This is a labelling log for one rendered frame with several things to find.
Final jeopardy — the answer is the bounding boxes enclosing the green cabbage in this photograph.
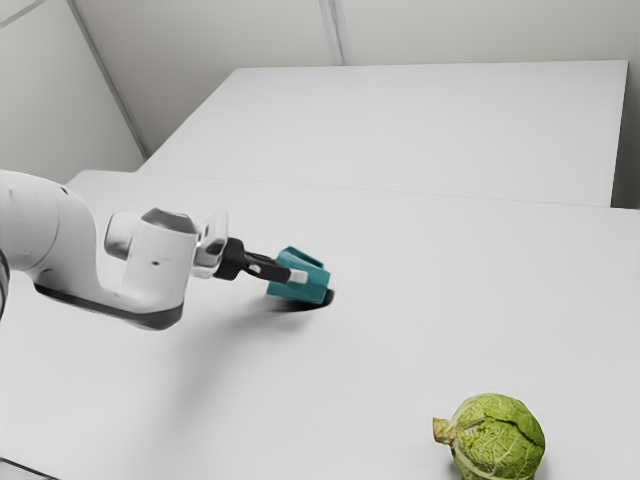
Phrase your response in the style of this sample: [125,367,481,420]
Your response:
[432,392,547,480]

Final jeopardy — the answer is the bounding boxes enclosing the teal faceted mug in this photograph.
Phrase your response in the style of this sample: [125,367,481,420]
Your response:
[266,245,333,304]

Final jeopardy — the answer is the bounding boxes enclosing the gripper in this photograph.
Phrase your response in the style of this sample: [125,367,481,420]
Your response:
[213,237,309,286]

